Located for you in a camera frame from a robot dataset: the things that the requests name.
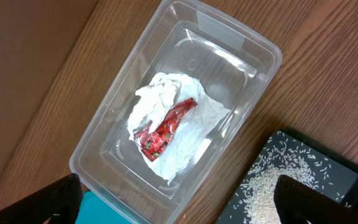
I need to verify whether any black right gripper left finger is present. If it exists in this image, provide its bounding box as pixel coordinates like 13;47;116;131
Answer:
0;174;83;224

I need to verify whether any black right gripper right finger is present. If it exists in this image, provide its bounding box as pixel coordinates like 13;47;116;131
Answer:
273;175;358;224

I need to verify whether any red foil snack wrapper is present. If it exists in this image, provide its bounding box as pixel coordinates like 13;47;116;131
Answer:
134;98;198;162

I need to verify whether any large white napkin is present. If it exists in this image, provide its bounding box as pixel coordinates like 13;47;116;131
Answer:
127;72;229;182

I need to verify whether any clear plastic waste bin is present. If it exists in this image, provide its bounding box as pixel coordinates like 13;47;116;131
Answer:
70;1;283;223

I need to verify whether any teal serving tray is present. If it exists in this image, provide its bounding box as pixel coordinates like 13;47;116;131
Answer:
75;191;130;224

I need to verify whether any spilled white rice pile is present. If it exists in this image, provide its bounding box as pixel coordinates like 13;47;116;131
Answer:
218;131;358;224

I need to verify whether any black rectangular tray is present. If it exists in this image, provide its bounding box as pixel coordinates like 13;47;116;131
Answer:
217;128;358;223

